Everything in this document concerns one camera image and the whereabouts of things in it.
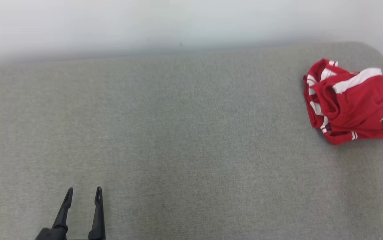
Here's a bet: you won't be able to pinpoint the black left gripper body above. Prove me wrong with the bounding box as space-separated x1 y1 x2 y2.
35 227 69 240

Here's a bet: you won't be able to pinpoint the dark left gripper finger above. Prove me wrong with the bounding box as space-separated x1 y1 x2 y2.
88 186 106 240
52 187 74 231

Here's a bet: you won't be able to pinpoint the red jersey shirt white sleeves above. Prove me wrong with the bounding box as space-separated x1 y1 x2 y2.
303 58 383 146

